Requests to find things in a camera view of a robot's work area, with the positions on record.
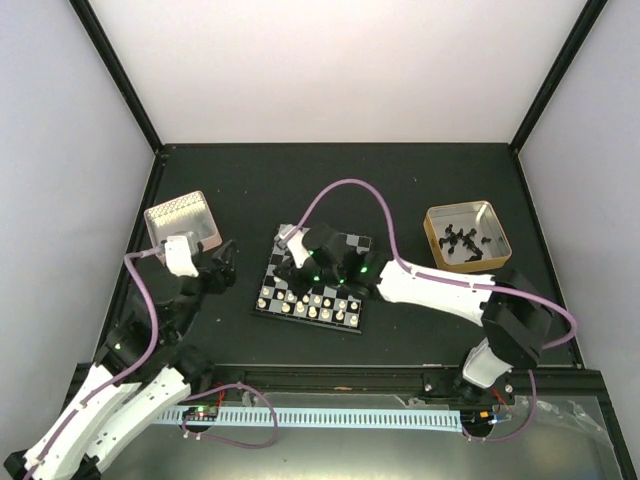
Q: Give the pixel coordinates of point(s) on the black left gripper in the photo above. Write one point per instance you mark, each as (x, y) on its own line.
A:
(219, 283)

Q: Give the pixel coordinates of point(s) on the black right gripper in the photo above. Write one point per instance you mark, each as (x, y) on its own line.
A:
(291, 275)

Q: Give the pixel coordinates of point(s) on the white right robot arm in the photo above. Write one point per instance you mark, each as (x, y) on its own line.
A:
(515, 326)

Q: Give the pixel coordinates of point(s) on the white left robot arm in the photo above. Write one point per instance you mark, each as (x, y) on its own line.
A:
(140, 370)

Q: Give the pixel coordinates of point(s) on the pile of black chess pieces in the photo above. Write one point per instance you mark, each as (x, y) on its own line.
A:
(466, 239)

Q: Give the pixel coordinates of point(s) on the black and white chessboard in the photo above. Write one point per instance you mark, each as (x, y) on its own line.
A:
(315, 292)

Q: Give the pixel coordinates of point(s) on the pink metal tin box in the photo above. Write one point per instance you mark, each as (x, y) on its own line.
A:
(188, 215)

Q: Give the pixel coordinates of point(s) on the gold metal tin tray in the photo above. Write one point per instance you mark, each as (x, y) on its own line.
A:
(479, 214)

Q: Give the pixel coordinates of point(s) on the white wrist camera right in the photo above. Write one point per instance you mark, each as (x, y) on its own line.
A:
(290, 238)

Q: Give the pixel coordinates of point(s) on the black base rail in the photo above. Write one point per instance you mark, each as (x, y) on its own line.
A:
(433, 384)

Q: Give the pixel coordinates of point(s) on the light blue slotted cable duct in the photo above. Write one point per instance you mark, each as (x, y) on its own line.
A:
(322, 418)

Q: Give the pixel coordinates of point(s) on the black frame post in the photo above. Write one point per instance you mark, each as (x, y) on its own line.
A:
(571, 46)
(103, 46)

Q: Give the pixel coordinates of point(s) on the black frame post right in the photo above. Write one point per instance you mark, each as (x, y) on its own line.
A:
(571, 46)

